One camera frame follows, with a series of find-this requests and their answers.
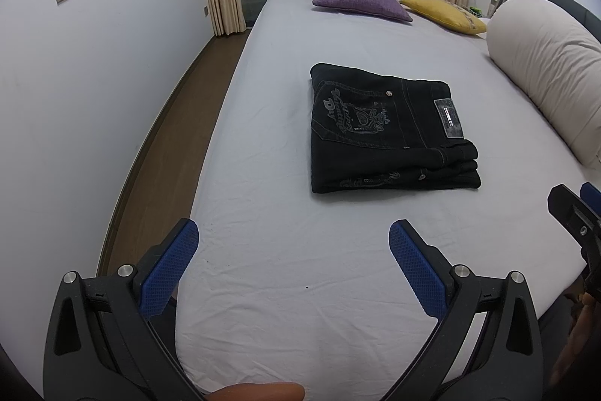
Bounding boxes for purple pillow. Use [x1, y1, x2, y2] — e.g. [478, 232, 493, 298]
[312, 0, 414, 23]

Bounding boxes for black denim pants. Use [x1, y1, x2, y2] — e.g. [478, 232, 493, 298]
[310, 63, 482, 195]

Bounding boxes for person's dark clothing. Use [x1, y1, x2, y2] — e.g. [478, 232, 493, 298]
[535, 283, 587, 401]

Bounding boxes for person's right hand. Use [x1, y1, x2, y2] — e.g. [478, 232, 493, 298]
[551, 291, 601, 383]

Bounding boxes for yellow pillow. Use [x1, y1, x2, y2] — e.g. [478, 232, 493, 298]
[399, 0, 489, 36]

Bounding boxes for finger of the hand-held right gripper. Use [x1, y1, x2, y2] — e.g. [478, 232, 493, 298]
[581, 182, 601, 216]
[548, 183, 601, 263]

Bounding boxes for bed with white sheet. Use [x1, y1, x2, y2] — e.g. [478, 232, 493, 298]
[174, 0, 601, 401]

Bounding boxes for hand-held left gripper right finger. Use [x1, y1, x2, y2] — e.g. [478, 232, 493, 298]
[382, 219, 545, 401]

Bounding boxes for white rolled duvet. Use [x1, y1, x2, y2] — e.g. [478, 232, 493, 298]
[486, 0, 601, 169]

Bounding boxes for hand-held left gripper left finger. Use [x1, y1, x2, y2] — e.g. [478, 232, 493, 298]
[43, 218, 207, 401]

